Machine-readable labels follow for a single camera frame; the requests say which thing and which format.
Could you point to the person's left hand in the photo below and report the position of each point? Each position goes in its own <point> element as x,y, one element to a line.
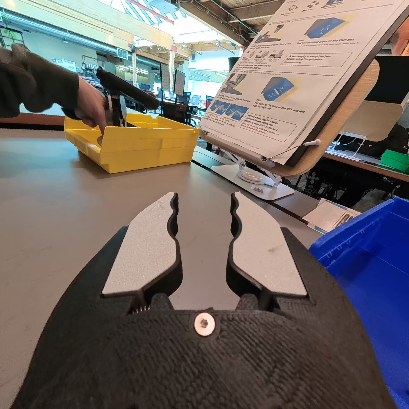
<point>91,105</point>

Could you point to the black backing board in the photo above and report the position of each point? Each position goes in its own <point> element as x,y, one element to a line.
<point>351,86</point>

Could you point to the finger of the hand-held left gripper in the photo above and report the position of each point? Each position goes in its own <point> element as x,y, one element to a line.
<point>123,111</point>
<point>111,110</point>

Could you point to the clear acrylic stand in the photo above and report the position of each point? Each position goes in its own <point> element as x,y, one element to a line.
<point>350,150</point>

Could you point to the yellow plastic bin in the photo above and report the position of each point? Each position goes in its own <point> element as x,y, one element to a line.
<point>143,150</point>

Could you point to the black office chair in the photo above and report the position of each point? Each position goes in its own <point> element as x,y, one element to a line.
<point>192,107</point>

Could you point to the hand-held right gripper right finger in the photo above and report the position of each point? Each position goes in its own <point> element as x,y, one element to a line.
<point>265,252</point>

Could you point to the paper in clear sleeve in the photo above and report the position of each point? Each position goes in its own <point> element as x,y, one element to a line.
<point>329,217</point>

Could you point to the stack of green bins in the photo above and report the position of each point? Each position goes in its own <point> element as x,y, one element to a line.
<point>394,161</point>

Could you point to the white standing board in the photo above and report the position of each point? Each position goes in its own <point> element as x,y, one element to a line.
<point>165,76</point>
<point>179,82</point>

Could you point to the silver ventilation duct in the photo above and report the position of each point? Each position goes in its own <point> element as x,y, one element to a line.
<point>64,35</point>

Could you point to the printed instruction sheet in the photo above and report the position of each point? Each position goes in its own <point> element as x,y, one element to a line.
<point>287,80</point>

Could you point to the wooden document stand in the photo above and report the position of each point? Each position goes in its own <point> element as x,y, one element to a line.
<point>374,119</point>
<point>345,124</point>

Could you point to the wooden table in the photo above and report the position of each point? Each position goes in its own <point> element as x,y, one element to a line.
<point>358,159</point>

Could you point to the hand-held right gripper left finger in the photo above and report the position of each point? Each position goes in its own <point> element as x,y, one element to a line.
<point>143,249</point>

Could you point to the blue plastic bin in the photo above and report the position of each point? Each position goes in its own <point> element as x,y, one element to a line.
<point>377,287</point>

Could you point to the person's left forearm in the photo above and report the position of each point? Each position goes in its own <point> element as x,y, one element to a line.
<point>32,83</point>

